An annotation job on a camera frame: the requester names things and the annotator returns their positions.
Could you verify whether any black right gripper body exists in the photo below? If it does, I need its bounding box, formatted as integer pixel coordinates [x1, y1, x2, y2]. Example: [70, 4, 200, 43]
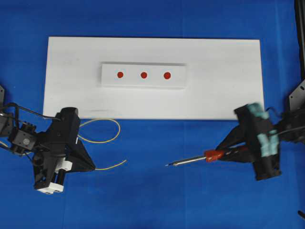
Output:
[234, 103, 282, 180]

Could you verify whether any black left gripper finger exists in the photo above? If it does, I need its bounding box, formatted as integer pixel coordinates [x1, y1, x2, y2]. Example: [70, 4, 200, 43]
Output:
[68, 140, 96, 172]

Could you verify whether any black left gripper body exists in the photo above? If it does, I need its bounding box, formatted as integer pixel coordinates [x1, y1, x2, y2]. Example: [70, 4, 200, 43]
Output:
[32, 153, 72, 195]

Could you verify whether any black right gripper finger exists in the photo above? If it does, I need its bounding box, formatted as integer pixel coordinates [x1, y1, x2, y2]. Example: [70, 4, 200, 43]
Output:
[221, 146, 255, 163]
[216, 125, 247, 150]

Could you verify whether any yellow solder wire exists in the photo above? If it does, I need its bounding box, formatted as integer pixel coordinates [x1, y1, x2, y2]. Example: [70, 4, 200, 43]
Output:
[77, 118, 127, 171]

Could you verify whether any red handled soldering iron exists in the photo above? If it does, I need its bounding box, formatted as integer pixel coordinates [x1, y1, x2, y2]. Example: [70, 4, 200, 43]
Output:
[164, 146, 250, 167]

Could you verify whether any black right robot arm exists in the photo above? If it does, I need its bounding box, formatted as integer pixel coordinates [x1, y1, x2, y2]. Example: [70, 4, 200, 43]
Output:
[216, 103, 305, 180]

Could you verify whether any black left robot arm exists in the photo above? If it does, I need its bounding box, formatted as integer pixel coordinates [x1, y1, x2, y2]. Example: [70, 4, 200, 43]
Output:
[0, 103, 96, 195]

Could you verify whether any black object at bottom right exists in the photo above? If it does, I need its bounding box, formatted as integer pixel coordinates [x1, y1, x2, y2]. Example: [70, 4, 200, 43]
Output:
[297, 210, 305, 219]

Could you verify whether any large white base board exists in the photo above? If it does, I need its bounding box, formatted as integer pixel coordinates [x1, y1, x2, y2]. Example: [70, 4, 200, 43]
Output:
[43, 37, 264, 120]

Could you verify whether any small white raised plate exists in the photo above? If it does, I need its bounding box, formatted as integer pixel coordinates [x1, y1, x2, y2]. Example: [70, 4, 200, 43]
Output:
[101, 62, 187, 89]

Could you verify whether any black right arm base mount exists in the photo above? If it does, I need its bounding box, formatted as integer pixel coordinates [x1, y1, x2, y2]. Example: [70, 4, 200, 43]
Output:
[289, 80, 305, 111]

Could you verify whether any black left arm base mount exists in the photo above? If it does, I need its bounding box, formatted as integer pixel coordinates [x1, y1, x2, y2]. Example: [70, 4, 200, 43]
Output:
[0, 85, 5, 107]

